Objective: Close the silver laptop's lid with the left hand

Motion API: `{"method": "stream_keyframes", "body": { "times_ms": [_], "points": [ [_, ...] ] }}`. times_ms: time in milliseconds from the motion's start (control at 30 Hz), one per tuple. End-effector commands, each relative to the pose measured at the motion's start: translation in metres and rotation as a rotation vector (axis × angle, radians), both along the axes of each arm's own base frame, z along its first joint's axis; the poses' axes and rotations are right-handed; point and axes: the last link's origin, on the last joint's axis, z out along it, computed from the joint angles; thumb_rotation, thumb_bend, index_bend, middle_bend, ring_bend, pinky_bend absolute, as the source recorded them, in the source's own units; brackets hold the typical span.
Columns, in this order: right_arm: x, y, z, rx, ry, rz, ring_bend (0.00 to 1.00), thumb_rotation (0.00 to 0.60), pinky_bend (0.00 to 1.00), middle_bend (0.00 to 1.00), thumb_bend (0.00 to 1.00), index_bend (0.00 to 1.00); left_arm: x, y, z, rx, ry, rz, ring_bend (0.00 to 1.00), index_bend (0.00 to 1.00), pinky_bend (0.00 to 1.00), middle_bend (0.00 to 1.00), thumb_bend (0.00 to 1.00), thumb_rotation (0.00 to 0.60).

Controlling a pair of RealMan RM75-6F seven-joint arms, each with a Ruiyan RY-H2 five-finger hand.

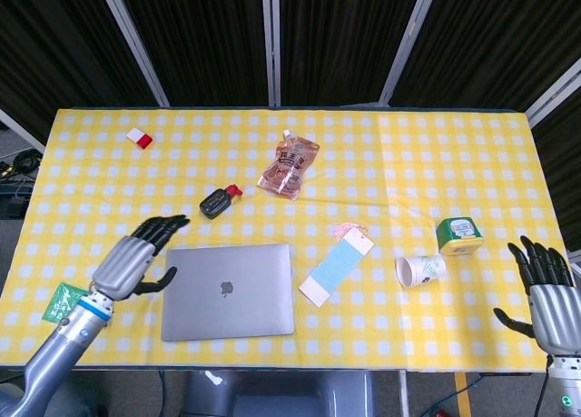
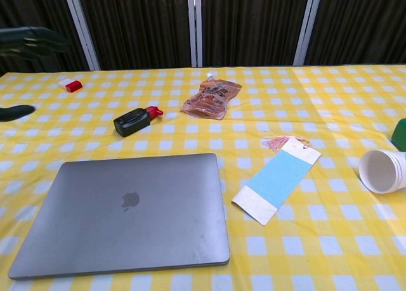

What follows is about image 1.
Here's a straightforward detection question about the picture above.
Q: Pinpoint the blue white flat box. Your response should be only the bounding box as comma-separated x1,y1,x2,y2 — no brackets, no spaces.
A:
298,233,375,308

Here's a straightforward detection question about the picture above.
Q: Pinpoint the yellow floor tape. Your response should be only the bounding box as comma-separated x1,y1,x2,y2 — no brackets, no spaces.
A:
454,372,471,417

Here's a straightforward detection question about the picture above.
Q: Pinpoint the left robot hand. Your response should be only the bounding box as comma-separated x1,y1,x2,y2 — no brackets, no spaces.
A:
90,214,192,303

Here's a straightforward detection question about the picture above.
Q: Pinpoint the green snack packet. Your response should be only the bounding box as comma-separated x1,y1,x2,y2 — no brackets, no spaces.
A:
41,282,91,323

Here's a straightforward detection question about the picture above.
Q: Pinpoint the red white small box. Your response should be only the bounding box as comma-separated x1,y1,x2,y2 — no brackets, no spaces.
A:
125,126,154,150

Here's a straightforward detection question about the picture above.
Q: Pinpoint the yellow checkered tablecloth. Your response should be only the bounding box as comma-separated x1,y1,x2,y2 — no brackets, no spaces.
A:
0,107,574,373

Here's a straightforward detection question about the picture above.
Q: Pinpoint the green tea tin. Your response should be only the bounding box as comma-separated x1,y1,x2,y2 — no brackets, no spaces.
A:
435,216,486,256

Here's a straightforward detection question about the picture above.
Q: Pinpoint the pink patterned packet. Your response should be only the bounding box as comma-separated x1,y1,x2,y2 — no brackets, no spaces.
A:
330,222,368,242

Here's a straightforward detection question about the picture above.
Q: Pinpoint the white paper cup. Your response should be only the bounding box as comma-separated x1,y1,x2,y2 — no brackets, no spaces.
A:
394,253,448,290

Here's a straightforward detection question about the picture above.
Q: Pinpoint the black cable bundle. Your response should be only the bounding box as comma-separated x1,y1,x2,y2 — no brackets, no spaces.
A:
0,146,45,182

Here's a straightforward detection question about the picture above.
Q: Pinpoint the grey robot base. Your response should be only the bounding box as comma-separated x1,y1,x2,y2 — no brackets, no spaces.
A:
181,369,378,417

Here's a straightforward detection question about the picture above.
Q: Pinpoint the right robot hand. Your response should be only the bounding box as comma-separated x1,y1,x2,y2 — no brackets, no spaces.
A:
493,234,581,359

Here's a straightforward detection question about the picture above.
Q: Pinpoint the black bottle red cap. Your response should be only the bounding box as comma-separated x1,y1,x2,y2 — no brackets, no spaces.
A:
198,184,244,220

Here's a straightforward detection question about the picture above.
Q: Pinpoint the orange drink pouch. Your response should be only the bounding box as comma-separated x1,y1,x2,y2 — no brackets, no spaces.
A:
257,129,320,202

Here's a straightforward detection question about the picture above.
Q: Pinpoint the silver laptop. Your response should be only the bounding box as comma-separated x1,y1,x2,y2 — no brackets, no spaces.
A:
160,243,296,343

